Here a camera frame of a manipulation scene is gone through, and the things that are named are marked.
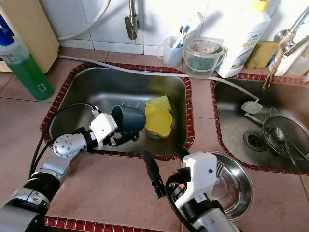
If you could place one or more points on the teal ceramic mug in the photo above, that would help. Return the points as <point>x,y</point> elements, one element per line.
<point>133,118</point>

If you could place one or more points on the yellow plastic cup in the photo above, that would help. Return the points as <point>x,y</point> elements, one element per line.
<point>159,122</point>

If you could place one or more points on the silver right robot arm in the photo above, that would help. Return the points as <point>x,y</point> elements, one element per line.
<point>212,222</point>

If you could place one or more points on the yellow green sponge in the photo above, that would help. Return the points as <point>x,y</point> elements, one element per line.
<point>158,101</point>

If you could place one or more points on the steel sink with strainer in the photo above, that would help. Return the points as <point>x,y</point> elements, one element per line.
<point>231,125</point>

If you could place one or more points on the steel sink with sponge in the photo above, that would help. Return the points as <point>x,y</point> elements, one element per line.
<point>101,87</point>

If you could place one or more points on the clear toothbrush cup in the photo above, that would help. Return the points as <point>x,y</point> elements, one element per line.
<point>169,53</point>

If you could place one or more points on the clear plastic pail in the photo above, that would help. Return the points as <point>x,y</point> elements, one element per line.
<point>203,60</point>

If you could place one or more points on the steel spoon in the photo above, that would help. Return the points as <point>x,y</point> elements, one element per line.
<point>277,135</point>

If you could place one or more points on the green dish soap bottle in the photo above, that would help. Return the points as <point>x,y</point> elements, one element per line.
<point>29,77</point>

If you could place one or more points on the round steel strainer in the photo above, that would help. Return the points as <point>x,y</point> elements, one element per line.
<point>294,123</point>

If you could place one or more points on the blue white toothbrush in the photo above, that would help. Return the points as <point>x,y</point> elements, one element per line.
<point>188,29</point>

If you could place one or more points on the brown yellow scouring sponge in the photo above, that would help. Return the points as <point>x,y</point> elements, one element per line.
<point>260,54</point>

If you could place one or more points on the white detergent bottle yellow cap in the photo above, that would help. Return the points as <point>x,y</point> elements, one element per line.
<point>244,34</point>

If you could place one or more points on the beige water purifier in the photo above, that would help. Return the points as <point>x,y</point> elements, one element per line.
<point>34,29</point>

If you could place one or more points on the chrome pull-out faucet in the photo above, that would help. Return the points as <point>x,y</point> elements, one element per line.
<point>285,36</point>

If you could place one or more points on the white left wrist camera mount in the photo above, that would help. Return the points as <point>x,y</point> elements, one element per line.
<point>104,130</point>

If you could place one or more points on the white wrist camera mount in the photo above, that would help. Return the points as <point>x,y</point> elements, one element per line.
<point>104,130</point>
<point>200,176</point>

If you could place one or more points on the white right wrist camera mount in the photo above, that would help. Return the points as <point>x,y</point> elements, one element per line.
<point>200,176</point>

